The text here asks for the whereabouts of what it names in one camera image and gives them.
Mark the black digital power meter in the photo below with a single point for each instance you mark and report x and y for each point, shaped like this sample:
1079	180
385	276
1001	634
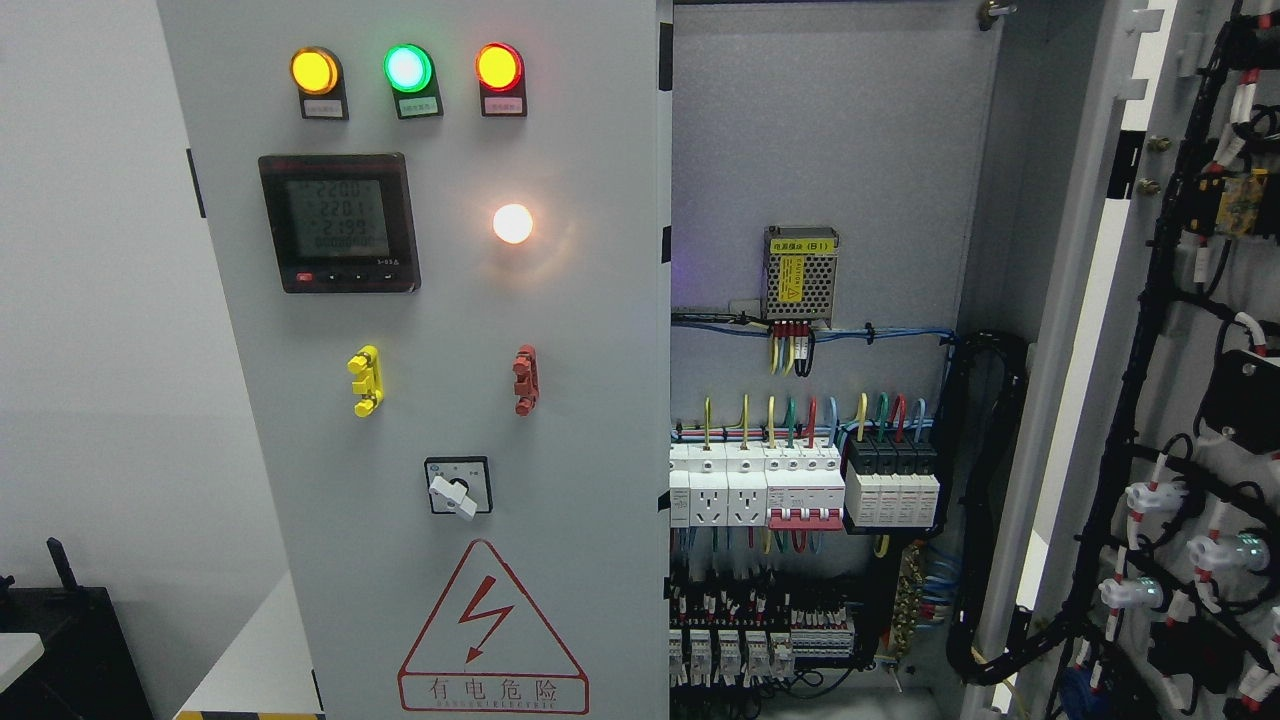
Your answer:
341	223

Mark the red indicator light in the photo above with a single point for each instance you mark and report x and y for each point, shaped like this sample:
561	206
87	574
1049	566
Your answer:
500	71

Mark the red electric warning sticker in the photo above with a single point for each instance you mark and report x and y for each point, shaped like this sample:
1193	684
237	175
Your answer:
487	648

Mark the black equipment at left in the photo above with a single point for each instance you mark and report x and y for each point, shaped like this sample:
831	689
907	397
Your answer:
85	670

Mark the grey cabinet door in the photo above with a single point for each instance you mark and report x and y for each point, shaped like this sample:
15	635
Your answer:
1159	600
575	484

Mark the white socket breaker row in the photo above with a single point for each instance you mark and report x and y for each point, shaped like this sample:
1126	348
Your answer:
780	487

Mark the green indicator light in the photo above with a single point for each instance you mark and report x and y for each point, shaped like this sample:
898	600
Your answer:
411	75

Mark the yellow terminal connector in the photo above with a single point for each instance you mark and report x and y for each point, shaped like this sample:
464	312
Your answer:
366	383

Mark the red terminal connector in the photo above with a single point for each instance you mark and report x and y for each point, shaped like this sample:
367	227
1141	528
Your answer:
527	390

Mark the yellow indicator light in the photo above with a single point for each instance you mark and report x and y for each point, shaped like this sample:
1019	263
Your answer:
318	76

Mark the metal mesh power supply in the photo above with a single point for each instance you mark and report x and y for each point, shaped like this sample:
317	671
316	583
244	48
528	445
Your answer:
800	273

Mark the white glowing indicator light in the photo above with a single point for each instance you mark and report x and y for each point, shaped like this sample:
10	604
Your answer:
513	223

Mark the black surge protector module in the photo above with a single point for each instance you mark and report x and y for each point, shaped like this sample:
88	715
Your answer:
889	485

